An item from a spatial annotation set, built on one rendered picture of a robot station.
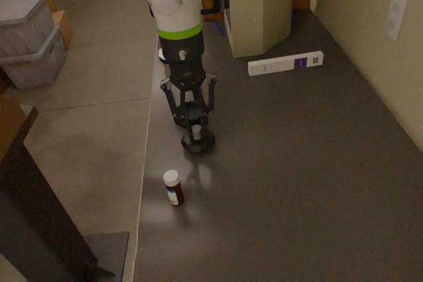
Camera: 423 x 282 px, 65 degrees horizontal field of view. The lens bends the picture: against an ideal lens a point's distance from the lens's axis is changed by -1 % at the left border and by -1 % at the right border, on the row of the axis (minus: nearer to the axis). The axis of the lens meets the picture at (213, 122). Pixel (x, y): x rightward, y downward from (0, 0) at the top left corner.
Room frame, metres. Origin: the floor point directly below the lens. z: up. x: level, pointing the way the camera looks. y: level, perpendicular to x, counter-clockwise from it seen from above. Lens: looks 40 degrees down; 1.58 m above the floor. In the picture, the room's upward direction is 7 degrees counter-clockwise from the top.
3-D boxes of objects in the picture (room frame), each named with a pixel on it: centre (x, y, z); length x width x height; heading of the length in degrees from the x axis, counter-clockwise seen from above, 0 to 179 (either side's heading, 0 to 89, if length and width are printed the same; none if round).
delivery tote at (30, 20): (2.93, 1.57, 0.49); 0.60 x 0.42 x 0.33; 0
